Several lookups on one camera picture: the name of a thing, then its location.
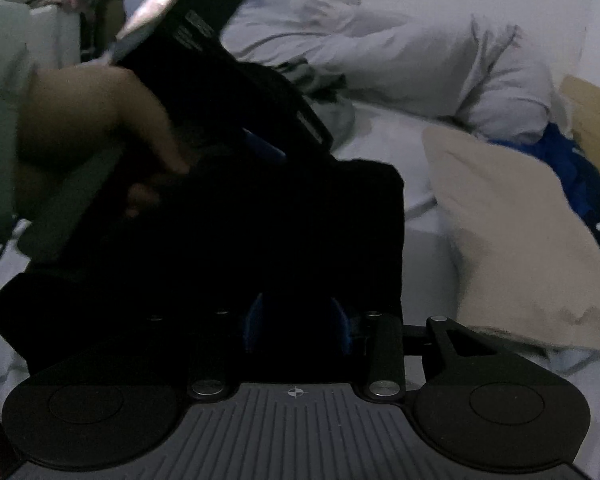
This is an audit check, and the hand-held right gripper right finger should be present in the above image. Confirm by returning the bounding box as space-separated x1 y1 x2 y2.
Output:
330 296 526 402

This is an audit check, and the light blue folded cloth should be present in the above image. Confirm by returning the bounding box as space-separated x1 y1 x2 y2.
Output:
545 344 600 377

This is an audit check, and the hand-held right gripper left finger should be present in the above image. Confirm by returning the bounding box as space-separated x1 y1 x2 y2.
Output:
95 292 268 402

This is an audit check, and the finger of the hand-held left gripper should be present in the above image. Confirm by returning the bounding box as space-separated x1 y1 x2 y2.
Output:
244 129 286 162

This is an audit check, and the white duvet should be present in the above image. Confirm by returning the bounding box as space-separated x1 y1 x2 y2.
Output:
220 0 561 146

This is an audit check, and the dark blue cloth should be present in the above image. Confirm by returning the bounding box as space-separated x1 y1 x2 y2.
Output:
542 122 600 261

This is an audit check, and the printed blue bedsheet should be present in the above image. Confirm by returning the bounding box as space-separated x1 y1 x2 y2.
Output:
0 107 600 461

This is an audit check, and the beige folded cloth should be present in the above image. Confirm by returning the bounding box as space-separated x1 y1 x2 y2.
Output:
422 125 600 351

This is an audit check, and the person's left hand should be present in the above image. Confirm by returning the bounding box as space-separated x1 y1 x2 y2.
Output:
17 67 191 221

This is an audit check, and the black shirt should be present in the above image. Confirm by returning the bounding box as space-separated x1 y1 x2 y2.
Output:
0 157 406 376

